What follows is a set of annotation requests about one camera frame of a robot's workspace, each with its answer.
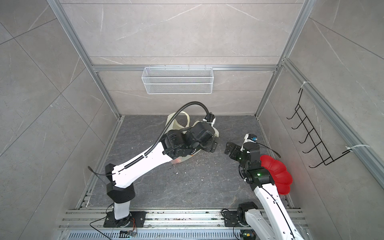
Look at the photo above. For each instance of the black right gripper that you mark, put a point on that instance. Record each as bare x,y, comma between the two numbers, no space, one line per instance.
237,150

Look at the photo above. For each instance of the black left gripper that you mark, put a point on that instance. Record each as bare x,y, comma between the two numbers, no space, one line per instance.
211,143

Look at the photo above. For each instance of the red flower-shaped plate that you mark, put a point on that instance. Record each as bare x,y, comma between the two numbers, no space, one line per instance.
282,178

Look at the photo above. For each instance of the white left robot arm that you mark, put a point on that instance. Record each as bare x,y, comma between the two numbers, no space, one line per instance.
176,145

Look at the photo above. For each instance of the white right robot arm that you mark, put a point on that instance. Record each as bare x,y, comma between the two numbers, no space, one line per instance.
268,179

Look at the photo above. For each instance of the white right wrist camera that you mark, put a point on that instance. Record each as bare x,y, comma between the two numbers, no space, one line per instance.
249,138

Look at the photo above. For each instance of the white wire mesh basket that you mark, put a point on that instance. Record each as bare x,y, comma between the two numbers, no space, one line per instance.
178,80

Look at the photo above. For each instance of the black wire hook rack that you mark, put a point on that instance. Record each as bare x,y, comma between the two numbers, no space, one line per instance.
312,136

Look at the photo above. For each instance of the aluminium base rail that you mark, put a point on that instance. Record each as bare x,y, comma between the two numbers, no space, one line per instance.
209,224

